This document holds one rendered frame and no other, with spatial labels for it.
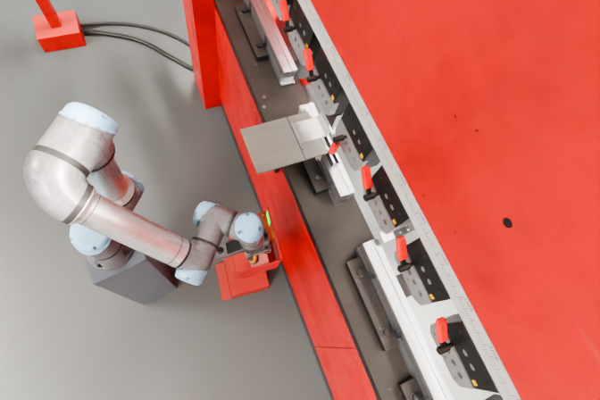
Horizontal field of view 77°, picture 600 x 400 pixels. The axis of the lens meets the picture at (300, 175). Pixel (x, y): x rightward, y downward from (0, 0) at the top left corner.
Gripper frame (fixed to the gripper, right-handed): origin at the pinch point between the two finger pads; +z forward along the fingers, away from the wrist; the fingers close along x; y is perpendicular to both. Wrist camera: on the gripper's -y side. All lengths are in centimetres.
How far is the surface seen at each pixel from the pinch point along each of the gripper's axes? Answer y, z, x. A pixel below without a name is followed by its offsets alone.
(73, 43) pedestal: -79, 73, 178
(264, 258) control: 5.3, 10.1, -1.6
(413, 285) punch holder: 39, -34, -26
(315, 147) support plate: 31.4, -13.6, 27.2
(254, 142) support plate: 11.0, -15.3, 33.6
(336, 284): 26.1, -1.4, -18.5
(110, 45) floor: -58, 79, 177
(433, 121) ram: 40, -72, 1
